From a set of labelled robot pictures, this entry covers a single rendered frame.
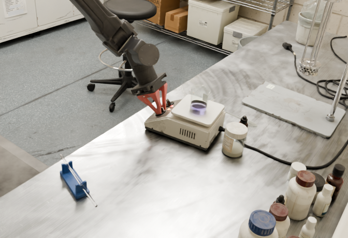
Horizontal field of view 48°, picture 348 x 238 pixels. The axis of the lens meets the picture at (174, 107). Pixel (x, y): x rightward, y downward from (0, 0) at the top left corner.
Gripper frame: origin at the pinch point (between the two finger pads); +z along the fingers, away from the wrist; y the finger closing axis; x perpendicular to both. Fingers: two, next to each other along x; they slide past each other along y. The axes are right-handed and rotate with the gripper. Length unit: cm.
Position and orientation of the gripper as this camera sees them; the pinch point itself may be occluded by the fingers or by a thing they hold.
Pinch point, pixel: (160, 109)
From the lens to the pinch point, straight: 111.6
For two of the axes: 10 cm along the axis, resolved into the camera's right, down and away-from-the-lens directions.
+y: 4.7, -4.5, 7.6
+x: -8.0, 1.4, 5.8
